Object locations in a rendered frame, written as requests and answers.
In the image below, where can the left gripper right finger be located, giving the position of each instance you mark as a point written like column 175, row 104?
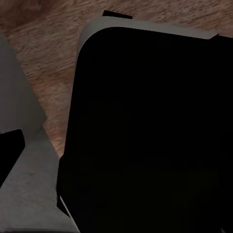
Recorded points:
column 225, row 144

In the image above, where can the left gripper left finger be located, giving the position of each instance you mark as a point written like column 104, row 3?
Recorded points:
column 12, row 145

